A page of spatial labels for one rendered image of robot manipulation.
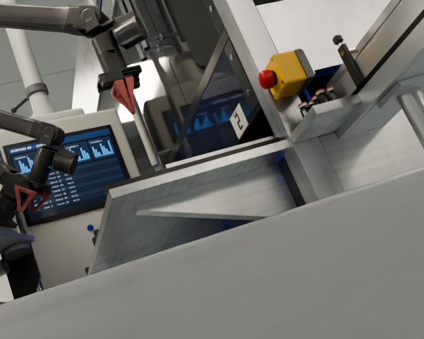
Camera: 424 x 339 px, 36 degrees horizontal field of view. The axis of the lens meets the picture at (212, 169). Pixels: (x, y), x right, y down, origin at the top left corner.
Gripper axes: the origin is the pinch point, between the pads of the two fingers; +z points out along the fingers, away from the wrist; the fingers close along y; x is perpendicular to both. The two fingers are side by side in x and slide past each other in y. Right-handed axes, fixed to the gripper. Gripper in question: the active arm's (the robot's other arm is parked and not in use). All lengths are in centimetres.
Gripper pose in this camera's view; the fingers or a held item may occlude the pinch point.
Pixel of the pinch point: (132, 110)
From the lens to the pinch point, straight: 149.7
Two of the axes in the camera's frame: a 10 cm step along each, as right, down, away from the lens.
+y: 8.9, -2.8, 3.5
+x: -2.2, 4.0, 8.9
